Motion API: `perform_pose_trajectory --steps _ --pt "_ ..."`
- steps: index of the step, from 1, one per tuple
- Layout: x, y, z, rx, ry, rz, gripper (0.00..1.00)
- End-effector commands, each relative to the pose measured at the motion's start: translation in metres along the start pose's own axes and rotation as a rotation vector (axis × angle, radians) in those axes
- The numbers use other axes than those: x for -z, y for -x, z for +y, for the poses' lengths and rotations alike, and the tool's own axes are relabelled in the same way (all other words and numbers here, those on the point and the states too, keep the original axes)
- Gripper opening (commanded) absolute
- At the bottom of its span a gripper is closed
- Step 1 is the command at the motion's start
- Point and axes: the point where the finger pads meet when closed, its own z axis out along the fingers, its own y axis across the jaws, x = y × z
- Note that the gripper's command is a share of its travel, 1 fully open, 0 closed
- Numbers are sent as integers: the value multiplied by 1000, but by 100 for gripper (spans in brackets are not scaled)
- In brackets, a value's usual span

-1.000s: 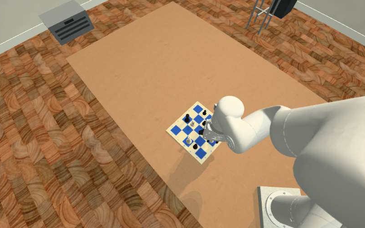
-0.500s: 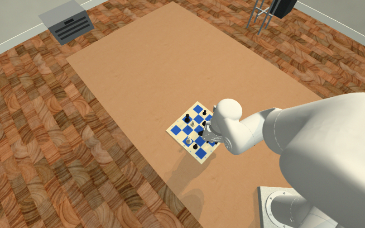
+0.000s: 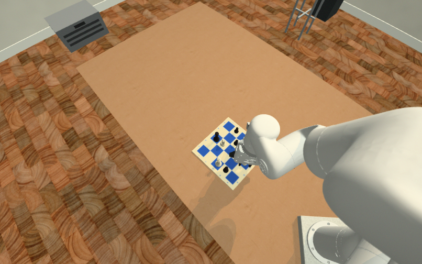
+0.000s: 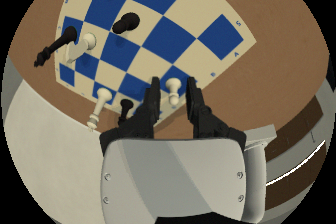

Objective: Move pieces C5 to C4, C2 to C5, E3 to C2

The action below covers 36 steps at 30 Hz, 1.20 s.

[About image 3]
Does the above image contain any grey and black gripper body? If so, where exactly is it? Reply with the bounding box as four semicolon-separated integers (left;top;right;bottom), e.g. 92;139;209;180
234;144;258;166

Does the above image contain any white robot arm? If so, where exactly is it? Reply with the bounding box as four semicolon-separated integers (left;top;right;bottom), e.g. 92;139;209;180
238;107;422;264

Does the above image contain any blue and cream chessboard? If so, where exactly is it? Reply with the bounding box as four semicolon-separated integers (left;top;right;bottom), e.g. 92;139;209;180
192;117;254;190

